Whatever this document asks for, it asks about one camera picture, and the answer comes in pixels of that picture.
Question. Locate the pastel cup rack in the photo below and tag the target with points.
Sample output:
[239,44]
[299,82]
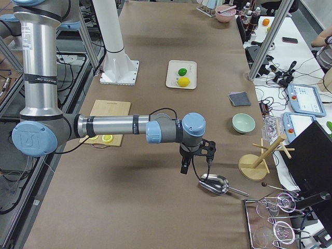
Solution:
[208,7]

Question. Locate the pink bowl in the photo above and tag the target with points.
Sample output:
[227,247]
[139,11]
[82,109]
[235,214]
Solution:
[225,13]

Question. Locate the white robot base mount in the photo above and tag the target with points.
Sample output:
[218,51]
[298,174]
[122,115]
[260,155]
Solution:
[118,68]

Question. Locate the wire glass rack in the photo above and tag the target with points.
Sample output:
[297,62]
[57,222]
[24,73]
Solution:
[269,224]

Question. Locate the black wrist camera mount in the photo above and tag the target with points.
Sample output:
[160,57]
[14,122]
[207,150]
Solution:
[207,149]

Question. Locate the wooden cutting board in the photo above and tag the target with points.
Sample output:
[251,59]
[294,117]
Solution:
[105,112]

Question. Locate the yellow lemon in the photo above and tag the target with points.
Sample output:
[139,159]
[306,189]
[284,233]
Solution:
[183,81]

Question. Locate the white rabbit tray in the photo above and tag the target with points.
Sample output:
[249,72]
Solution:
[172,75]

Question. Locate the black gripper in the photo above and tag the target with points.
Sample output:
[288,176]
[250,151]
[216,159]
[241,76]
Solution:
[186,155]

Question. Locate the black monitor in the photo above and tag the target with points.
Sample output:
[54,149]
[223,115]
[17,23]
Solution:
[310,167]

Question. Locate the lemon slice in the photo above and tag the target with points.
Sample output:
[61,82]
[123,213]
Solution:
[95,138]
[108,138]

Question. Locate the mint green bowl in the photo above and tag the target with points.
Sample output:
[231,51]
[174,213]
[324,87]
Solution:
[243,123]

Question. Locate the copper bottle rack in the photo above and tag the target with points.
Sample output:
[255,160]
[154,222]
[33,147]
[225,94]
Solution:
[249,17]

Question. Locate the grey folded cloth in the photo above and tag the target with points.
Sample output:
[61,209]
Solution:
[238,99]

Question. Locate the metal scoop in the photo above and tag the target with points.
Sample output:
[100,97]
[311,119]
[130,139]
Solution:
[218,185]

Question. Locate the green lime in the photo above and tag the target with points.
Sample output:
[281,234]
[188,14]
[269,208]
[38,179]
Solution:
[182,72]

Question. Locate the wooden mug tree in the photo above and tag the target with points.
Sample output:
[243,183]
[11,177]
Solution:
[255,167]

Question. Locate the aluminium frame post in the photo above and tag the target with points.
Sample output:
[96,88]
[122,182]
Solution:
[276,24]

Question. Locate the teach pendant tablet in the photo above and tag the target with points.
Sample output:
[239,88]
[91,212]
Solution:
[306,100]
[294,124]

